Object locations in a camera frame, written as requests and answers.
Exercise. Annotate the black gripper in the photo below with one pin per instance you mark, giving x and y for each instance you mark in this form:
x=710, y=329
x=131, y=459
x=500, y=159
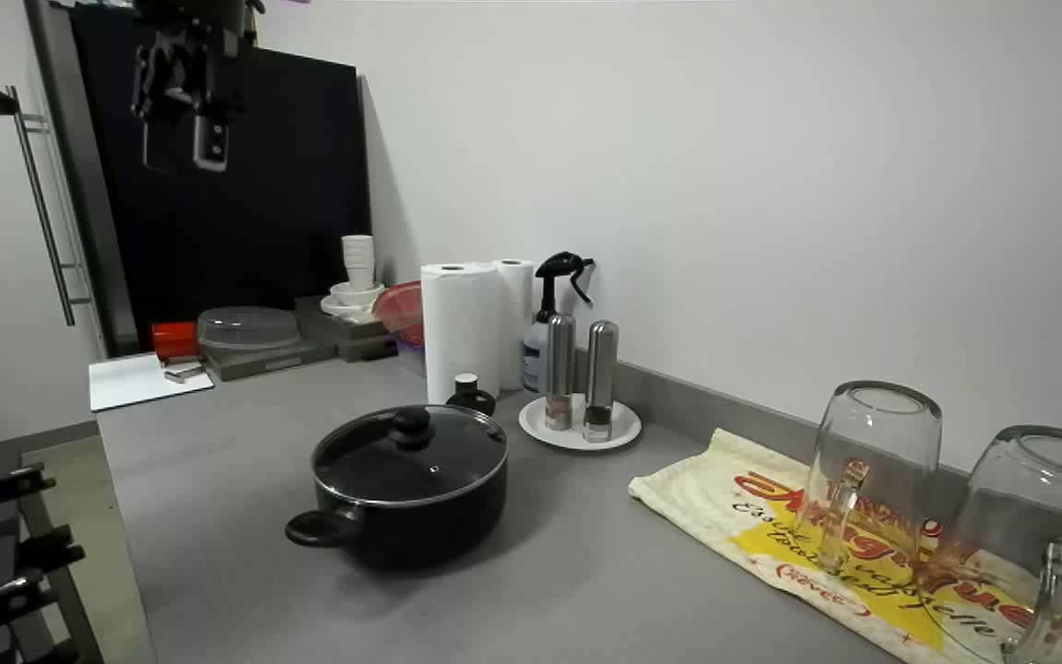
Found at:
x=193, y=38

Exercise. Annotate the glass lid with black knob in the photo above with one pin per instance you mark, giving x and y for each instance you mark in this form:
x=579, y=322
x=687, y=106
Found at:
x=406, y=453

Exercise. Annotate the round clear container lid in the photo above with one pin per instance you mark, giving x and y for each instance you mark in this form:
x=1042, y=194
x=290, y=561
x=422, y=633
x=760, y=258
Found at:
x=249, y=325

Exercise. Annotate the black cooking pot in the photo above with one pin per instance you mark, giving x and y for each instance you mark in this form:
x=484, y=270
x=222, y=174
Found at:
x=422, y=521

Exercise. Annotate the large black board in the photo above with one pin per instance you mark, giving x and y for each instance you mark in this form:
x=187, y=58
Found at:
x=279, y=186

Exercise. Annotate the small red box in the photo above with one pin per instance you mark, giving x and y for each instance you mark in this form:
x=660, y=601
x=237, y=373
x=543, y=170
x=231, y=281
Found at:
x=170, y=341

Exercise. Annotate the white cup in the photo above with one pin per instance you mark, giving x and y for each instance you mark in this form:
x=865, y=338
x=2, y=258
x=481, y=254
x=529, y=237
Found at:
x=358, y=259

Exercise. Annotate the white bowl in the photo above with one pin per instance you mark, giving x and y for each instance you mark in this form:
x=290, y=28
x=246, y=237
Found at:
x=353, y=304

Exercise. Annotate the flat dark grey box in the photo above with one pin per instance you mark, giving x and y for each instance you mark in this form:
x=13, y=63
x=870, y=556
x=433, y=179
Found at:
x=274, y=360

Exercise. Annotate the white paper pad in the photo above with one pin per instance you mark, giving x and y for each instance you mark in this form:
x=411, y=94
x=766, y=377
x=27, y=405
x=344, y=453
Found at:
x=139, y=383

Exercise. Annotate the dark grey tray box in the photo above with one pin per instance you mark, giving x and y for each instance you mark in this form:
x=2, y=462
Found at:
x=353, y=333

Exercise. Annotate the white paper towel roll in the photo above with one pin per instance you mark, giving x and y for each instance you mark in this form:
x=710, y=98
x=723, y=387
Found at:
x=519, y=319
x=458, y=325

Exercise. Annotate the small dark bottle white cap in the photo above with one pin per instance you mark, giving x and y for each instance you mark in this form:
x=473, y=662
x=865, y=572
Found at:
x=468, y=397

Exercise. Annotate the steel spice grinder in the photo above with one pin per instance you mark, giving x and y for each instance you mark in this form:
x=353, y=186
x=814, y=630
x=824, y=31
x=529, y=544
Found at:
x=557, y=362
x=602, y=371

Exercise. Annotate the small round white plate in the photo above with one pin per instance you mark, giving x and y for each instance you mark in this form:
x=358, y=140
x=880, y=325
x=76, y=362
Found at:
x=626, y=429

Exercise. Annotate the printed yellow red kitchen towel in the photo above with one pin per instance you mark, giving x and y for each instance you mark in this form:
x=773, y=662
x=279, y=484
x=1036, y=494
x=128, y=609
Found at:
x=728, y=501

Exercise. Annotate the clear drinking glass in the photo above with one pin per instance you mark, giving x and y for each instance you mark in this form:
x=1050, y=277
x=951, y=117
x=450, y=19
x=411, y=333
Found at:
x=876, y=467
x=1034, y=502

